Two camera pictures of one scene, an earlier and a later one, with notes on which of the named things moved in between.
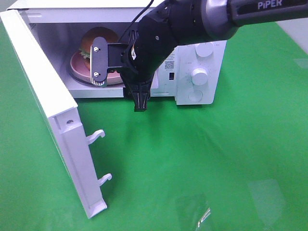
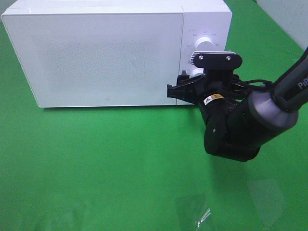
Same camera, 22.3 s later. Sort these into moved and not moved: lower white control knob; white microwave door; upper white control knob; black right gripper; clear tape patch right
Moved: black right gripper; white microwave door
Not moved: clear tape patch right; upper white control knob; lower white control knob
